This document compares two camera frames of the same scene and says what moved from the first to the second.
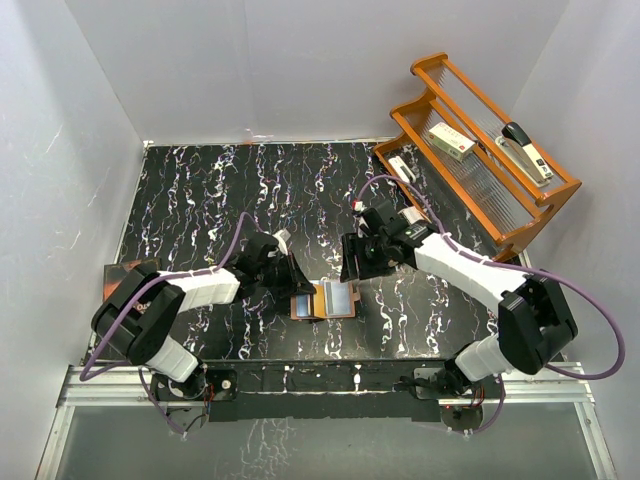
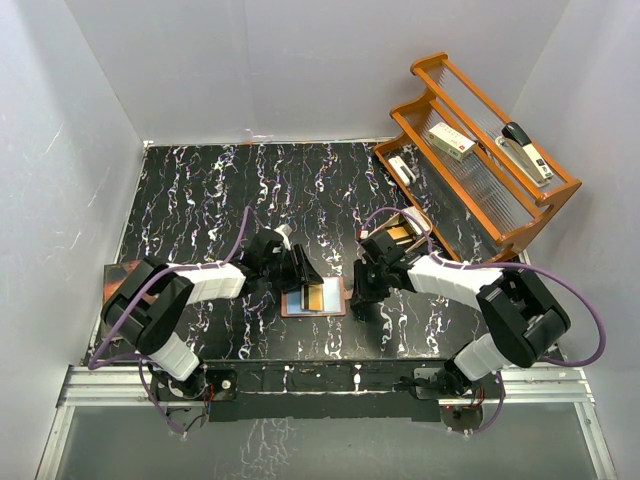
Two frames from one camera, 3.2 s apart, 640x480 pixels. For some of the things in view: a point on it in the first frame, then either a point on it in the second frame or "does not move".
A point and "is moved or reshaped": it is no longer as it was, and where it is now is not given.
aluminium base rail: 525,384 does not move
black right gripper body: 373,256 -> 372,284
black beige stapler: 518,146 does not move
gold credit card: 319,300 is moved or reshaped
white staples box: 451,141 does not move
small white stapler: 404,172 does not move
